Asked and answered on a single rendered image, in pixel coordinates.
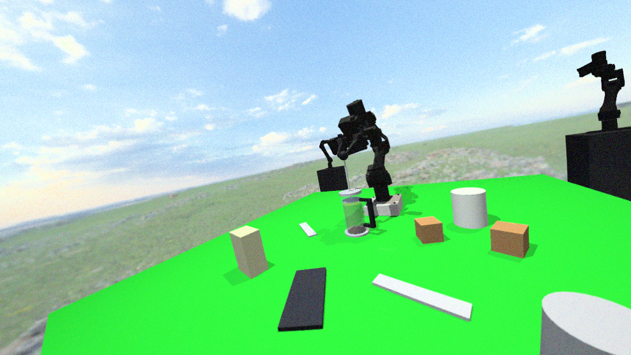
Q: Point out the white flat bar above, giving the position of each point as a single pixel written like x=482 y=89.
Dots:
x=451 y=306
x=307 y=229

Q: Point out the brown rectangular block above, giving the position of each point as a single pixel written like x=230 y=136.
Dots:
x=429 y=230
x=509 y=238

